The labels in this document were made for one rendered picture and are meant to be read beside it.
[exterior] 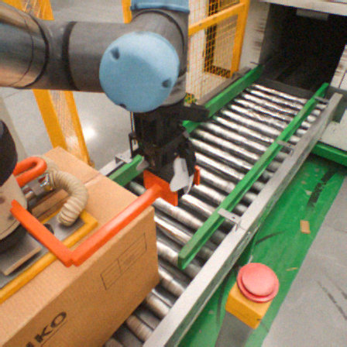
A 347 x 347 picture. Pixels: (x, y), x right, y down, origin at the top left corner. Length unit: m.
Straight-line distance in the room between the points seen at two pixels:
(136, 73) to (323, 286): 1.69
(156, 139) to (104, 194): 0.33
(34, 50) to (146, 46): 0.10
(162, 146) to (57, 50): 0.22
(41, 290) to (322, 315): 1.42
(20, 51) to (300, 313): 1.65
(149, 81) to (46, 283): 0.49
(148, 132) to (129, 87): 0.19
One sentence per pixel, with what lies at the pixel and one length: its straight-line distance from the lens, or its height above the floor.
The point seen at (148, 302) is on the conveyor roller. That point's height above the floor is 0.54.
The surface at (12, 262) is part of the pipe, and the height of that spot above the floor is 1.00.
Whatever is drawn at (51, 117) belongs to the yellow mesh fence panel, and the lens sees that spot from 1.20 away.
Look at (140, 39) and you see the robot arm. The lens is 0.31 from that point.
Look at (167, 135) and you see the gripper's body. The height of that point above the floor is 1.22.
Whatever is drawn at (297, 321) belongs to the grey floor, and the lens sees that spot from 1.72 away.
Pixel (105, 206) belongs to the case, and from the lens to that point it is 0.75.
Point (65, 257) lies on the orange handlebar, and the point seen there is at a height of 1.09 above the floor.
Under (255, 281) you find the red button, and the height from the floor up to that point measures 1.04.
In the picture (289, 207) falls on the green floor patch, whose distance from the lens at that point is 2.12.
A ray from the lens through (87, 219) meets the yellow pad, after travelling 0.71.
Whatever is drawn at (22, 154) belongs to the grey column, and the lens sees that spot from 1.88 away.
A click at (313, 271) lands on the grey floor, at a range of 1.88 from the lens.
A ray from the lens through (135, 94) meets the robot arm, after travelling 0.31.
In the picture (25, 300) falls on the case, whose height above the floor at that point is 0.95.
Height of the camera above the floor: 1.51
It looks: 45 degrees down
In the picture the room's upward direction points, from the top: straight up
